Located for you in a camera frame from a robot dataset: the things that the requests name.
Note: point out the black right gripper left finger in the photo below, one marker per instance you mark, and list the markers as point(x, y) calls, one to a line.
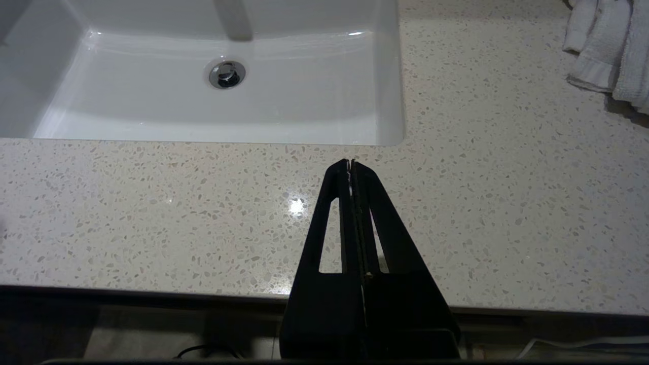
point(314, 314)

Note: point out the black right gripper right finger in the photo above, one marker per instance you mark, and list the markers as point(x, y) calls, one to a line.
point(405, 314)

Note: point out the white ceramic sink basin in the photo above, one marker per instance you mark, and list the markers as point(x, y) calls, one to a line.
point(304, 91)

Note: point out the chrome sink drain plug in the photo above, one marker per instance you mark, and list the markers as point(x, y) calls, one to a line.
point(227, 74)

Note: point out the white crumpled towel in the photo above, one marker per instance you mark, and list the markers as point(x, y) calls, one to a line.
point(603, 50)

